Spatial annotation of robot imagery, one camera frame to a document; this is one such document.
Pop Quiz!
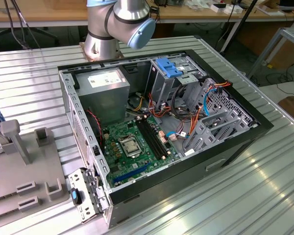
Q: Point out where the black open PC case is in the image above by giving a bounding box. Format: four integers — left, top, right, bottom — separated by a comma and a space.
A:
56, 48, 275, 230

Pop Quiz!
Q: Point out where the grey power supply unit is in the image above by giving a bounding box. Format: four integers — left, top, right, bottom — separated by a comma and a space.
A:
74, 68, 131, 128

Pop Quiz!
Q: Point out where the orange red power wire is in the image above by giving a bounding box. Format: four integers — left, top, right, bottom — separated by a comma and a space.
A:
188, 82, 233, 140

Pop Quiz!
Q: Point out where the blue data wire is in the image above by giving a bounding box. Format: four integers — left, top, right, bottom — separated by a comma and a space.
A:
203, 87, 222, 117

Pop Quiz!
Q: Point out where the grey parts rack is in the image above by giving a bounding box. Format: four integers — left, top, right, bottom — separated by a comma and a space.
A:
0, 119, 71, 220

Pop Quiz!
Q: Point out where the silver card retention bracket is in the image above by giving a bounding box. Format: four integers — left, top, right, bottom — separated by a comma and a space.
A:
68, 167, 111, 223

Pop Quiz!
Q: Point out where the grey metal drive cage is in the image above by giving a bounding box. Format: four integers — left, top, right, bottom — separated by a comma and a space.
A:
146, 56, 206, 111

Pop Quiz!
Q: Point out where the thin purple white wire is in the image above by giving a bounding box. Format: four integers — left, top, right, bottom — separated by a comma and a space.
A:
166, 121, 188, 141

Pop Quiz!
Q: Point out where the green motherboard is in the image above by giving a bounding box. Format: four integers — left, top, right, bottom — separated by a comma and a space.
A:
101, 115, 182, 188

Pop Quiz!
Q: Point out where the grey metal disk bay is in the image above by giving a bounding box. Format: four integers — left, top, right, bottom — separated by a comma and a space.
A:
182, 109, 250, 157

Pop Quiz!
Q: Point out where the red orange wire bundle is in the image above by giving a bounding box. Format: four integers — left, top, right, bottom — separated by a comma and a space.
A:
147, 93, 173, 120

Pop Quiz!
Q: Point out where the blue expansion slot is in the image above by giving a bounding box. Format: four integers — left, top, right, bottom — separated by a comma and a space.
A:
112, 163, 152, 184

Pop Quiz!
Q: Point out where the yellow black wire bundle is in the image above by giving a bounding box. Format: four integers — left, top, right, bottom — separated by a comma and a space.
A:
127, 94, 147, 112

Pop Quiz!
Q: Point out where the black case fan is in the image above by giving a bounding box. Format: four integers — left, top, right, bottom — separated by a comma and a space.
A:
88, 106, 106, 151

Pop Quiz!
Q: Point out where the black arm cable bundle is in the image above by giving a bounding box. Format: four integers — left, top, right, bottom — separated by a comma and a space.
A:
3, 0, 41, 50

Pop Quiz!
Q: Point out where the black laptop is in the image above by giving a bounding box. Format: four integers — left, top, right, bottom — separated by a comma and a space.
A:
279, 0, 294, 13

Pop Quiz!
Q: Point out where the wooden desk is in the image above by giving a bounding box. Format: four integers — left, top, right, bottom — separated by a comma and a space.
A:
149, 0, 294, 24
0, 0, 89, 29

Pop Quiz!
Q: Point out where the blue drive cage latch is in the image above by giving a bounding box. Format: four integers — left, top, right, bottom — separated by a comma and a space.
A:
165, 68, 185, 78
155, 57, 176, 69

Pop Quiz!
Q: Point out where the black RAM slot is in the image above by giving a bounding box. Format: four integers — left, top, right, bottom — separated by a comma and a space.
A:
143, 115, 172, 157
136, 117, 165, 161

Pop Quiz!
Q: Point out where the black blue bracket latch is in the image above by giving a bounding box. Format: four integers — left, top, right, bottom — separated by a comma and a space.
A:
70, 187, 83, 205

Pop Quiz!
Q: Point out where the black tripod pole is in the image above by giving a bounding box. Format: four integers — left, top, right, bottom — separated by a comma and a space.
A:
220, 0, 258, 53

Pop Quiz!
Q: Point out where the silver CPU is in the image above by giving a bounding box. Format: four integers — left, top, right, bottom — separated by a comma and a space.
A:
122, 141, 139, 156

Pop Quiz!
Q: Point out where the CPU socket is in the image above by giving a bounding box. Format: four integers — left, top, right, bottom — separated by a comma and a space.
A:
117, 136, 143, 159

